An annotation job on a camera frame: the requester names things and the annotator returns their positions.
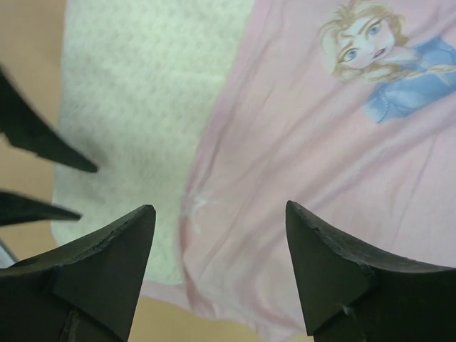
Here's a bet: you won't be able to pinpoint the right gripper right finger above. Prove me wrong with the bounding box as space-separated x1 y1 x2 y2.
286 201 455 342

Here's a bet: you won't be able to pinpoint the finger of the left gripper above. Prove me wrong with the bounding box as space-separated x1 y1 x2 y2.
1 72 98 173
1 191 82 227

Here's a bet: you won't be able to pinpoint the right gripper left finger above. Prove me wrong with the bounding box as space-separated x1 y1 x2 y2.
1 205 156 342

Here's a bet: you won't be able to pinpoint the cream yellow pillow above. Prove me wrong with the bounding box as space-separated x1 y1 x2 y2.
51 0 253 284

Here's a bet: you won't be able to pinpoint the pink cartoon pillowcase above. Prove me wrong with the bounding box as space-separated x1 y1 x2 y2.
142 1 455 341

